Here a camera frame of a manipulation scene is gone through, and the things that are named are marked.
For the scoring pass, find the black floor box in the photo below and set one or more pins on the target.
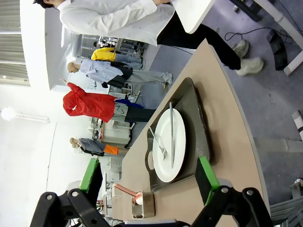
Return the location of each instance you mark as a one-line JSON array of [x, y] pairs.
[[280, 54]]

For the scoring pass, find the person in white shirt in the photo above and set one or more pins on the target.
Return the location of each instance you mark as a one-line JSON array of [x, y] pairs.
[[132, 28]]

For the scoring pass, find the white ceiling lamp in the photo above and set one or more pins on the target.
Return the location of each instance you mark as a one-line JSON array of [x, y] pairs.
[[8, 113]]

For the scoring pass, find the rectangular metal tin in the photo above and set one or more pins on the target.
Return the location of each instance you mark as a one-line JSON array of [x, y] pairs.
[[148, 205]]

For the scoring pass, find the person's right forearm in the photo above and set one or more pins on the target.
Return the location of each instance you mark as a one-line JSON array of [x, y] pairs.
[[132, 11]]

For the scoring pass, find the silver table knife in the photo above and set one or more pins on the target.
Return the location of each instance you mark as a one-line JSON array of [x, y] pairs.
[[172, 132]]

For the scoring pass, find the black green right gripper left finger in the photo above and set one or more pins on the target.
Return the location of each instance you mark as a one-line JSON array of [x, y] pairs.
[[90, 175]]

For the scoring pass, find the mannequin in orange shorts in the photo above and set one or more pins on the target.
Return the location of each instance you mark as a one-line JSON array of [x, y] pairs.
[[92, 146]]

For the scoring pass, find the white table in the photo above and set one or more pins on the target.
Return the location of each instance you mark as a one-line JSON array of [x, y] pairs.
[[191, 14]]

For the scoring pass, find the mannequin in pale blue shirt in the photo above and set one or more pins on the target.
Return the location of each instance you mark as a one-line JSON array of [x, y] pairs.
[[101, 71]]

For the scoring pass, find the mannequin in red jacket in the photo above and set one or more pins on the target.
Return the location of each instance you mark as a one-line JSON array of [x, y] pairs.
[[90, 105]]

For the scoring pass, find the white desk leg frame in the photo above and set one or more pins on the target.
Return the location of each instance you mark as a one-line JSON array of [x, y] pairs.
[[290, 28]]

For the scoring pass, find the dark grey serving tray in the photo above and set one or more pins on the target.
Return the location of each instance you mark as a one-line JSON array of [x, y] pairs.
[[196, 113]]

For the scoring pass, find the person in yellow hoodie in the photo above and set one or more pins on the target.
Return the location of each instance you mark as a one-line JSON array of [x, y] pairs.
[[104, 55]]

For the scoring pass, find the white round plate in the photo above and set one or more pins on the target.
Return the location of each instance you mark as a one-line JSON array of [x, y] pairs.
[[180, 132]]

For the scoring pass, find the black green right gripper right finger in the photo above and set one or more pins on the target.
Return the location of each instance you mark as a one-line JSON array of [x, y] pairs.
[[206, 182]]

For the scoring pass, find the white sneaker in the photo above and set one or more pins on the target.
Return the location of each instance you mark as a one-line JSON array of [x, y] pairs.
[[241, 48], [251, 66]]

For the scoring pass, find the silver fork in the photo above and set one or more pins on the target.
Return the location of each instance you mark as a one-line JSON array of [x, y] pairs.
[[158, 143]]

